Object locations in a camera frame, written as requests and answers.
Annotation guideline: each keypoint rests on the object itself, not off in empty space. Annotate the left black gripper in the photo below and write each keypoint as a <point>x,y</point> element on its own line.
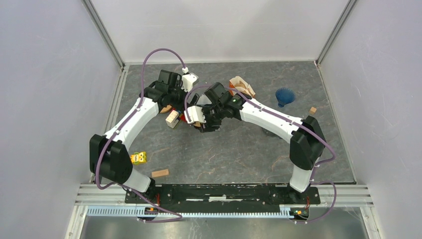
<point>180,106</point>

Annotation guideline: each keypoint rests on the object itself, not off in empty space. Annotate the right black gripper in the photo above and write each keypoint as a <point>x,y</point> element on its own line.
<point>207,127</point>

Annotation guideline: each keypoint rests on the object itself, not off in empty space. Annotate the orange coffee filter box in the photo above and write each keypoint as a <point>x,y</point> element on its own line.
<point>242,86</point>

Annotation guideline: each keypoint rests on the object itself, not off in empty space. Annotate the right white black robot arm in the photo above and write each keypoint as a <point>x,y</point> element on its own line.
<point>304,136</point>

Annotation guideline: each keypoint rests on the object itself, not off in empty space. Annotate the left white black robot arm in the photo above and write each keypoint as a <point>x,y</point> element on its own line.
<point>109,157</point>

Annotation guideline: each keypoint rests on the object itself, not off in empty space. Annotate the colourful toy block pile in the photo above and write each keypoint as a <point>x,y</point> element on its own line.
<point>174,118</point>

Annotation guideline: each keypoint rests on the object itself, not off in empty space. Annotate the flat wooden block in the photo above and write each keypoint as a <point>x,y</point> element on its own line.
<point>160,173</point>

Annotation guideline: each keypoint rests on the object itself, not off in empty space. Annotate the small wooden cube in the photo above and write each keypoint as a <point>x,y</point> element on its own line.
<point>313,111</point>

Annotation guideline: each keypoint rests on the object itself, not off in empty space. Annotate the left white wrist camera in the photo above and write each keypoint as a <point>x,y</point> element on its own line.
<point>188,80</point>

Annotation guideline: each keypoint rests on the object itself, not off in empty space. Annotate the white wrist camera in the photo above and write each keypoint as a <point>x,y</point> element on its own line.
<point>188,80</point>
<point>194,114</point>

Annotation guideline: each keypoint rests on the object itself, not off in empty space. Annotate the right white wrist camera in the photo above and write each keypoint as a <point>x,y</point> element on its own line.
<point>194,114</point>

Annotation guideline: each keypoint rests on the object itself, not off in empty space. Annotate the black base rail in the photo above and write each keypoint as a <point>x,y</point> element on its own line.
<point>229,198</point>

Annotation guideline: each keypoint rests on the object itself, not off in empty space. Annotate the grey slotted cable duct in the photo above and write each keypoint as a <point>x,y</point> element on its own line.
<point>146,212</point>

